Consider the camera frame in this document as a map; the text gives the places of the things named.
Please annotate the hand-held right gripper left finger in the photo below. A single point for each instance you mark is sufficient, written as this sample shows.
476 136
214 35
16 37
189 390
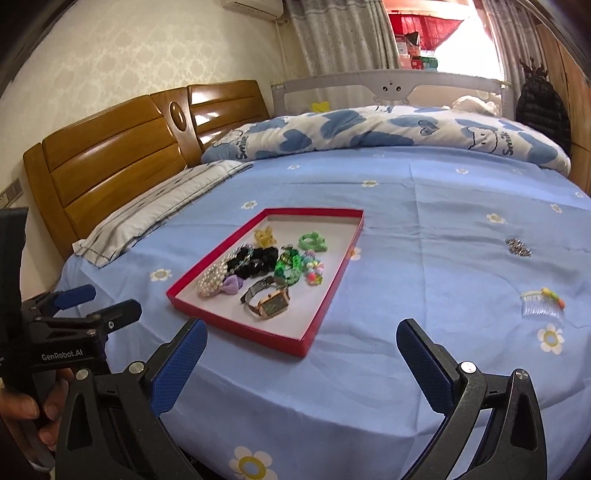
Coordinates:
180 367

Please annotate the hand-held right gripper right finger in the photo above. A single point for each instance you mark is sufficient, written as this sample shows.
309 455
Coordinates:
425 367

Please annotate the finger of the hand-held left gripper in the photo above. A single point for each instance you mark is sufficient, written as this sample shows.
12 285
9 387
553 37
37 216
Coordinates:
74 295
115 314

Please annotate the red shallow tray box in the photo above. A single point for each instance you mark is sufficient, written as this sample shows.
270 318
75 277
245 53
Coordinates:
323 286

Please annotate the yellow translucent hair claw clip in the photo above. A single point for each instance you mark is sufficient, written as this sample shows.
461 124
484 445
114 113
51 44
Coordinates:
264 237

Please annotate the person's left hand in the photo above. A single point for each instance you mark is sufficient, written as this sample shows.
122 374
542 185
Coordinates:
51 410

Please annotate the blue floral bedsheet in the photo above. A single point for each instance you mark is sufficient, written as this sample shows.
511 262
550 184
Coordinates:
438 277

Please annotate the pearl hair clip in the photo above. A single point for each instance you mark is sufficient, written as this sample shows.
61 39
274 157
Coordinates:
212 281

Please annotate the purple heart hair clip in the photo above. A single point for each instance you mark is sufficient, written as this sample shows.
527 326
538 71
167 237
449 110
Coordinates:
231 285

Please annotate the grey striped pillow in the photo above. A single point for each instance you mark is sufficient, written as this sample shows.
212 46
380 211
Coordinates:
152 212

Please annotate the rose gold square wristwatch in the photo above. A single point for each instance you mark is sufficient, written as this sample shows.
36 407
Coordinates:
272 302

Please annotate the clear hair comb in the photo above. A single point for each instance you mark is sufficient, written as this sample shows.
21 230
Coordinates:
540 308

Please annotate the black scrunchie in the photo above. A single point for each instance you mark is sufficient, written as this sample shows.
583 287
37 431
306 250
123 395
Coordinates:
263 261

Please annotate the wooden headboard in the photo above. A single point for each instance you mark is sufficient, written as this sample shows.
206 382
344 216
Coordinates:
101 161

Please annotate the silver rhinestone brooch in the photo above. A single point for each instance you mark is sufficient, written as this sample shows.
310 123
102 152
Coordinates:
518 247

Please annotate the white quilt with blue hearts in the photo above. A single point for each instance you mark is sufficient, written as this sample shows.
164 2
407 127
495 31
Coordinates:
369 129

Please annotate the yellow toy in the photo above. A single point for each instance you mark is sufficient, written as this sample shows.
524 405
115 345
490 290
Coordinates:
321 106

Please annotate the black backpack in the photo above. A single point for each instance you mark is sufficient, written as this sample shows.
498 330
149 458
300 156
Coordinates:
542 110

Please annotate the wooden wardrobe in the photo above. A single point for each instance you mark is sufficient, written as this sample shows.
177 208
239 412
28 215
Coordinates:
575 115

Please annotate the white air conditioner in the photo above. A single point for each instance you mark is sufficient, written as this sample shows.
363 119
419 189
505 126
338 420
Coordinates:
251 5

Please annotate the grey patterned curtain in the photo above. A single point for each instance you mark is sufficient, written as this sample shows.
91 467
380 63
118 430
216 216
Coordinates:
517 37
341 37

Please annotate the red cloth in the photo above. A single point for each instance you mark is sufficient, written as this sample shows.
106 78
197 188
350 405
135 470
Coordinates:
415 25

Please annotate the wall switch panel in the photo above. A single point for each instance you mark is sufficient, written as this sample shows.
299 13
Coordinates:
10 193

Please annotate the grey bed guard rail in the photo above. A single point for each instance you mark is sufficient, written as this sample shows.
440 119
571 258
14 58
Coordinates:
351 90

